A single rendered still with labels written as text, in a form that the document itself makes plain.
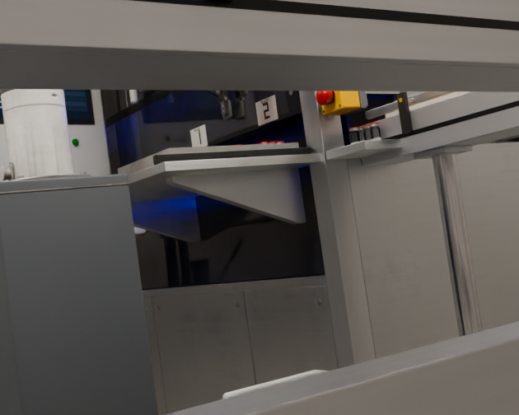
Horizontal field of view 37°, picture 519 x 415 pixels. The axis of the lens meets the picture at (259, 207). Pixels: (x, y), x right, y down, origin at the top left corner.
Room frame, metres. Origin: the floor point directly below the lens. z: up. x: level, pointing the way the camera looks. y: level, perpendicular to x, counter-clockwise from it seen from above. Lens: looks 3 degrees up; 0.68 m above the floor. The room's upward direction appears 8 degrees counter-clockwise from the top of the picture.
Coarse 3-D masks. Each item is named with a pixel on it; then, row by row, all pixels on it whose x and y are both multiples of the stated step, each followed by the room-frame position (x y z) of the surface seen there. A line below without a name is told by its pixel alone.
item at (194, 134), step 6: (204, 126) 2.15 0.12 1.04; (192, 132) 2.21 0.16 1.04; (198, 132) 2.18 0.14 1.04; (204, 132) 2.15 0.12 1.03; (192, 138) 2.21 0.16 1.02; (198, 138) 2.18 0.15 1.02; (204, 138) 2.15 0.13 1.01; (192, 144) 2.21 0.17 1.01; (198, 144) 2.19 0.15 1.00; (204, 144) 2.16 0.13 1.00
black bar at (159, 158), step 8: (192, 152) 1.60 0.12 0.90; (200, 152) 1.61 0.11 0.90; (208, 152) 1.62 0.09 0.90; (216, 152) 1.63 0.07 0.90; (224, 152) 1.64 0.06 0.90; (232, 152) 1.65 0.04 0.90; (240, 152) 1.66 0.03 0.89; (248, 152) 1.68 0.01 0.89; (256, 152) 1.69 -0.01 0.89; (264, 152) 1.70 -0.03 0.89; (272, 152) 1.71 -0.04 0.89; (280, 152) 1.73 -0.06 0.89; (288, 152) 1.74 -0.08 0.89; (296, 152) 1.75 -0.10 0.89; (304, 152) 1.77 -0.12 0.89; (160, 160) 1.55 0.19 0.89; (168, 160) 1.56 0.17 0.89; (176, 160) 1.57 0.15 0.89; (184, 160) 1.58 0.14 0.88; (192, 160) 1.60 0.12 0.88
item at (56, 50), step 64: (0, 0) 0.52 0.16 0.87; (64, 0) 0.55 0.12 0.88; (128, 0) 0.57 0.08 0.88; (192, 0) 0.61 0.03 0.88; (256, 0) 0.64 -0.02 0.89; (320, 0) 0.68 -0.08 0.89; (384, 0) 0.73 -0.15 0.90; (448, 0) 0.78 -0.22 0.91; (512, 0) 0.84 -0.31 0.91; (0, 64) 0.57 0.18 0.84; (64, 64) 0.59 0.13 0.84; (128, 64) 0.62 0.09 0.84; (192, 64) 0.65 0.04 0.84; (256, 64) 0.68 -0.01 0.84; (320, 64) 0.71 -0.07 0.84; (384, 64) 0.75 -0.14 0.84; (448, 64) 0.79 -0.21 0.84; (512, 64) 0.84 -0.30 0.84
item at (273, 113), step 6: (270, 96) 1.88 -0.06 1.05; (258, 102) 1.93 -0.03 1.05; (264, 102) 1.90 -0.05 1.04; (270, 102) 1.88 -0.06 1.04; (258, 108) 1.93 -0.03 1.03; (264, 108) 1.91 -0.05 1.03; (270, 108) 1.89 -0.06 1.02; (276, 108) 1.87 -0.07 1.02; (258, 114) 1.93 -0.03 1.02; (270, 114) 1.89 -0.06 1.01; (276, 114) 1.87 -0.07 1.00; (258, 120) 1.93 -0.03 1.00; (264, 120) 1.91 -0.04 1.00; (270, 120) 1.89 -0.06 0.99
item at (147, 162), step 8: (256, 144) 1.72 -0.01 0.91; (264, 144) 1.73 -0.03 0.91; (272, 144) 1.74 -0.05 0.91; (280, 144) 1.75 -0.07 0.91; (288, 144) 1.77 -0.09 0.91; (296, 144) 1.78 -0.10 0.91; (160, 152) 1.62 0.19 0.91; (168, 152) 1.59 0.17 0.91; (176, 152) 1.60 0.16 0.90; (184, 152) 1.61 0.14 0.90; (144, 160) 1.69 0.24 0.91; (152, 160) 1.65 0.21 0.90; (120, 168) 1.79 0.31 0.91; (128, 168) 1.76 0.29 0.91; (136, 168) 1.72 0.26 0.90; (144, 168) 1.69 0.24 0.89
